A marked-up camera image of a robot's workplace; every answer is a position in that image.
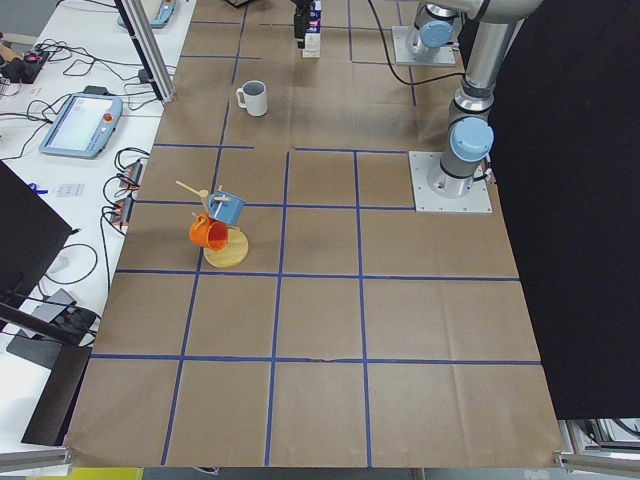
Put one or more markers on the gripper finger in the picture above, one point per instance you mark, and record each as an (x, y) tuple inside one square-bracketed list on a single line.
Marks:
[(300, 25)]

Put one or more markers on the blue white milk carton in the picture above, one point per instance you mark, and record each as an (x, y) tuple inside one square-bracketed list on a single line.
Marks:
[(312, 38)]

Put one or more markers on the white ceramic mug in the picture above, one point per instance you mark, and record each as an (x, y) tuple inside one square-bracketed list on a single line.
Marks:
[(252, 97)]

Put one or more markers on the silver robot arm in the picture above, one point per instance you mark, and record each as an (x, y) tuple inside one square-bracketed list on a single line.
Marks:
[(498, 24), (433, 27)]

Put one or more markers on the blue hanging mug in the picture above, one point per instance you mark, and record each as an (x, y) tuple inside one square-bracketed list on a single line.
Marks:
[(225, 207)]

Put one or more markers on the orange hanging mug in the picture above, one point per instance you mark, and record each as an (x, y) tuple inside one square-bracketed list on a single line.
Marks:
[(208, 233)]

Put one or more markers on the blue teach pendant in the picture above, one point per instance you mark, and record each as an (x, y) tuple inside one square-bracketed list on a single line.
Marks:
[(83, 127)]

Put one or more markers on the wooden mug tree stand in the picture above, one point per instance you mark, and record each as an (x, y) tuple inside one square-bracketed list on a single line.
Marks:
[(237, 247)]

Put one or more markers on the black power strip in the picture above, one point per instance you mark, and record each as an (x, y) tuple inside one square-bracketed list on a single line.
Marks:
[(25, 70)]

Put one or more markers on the black monitor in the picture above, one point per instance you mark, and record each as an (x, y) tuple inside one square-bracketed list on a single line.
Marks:
[(32, 235)]

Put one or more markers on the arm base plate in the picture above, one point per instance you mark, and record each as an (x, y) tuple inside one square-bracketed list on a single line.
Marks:
[(436, 192), (410, 51)]

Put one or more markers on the aluminium frame post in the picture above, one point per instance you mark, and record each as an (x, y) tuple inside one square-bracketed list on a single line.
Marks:
[(144, 42)]

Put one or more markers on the orange black cable connectors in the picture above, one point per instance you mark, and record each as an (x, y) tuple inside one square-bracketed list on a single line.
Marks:
[(118, 191)]

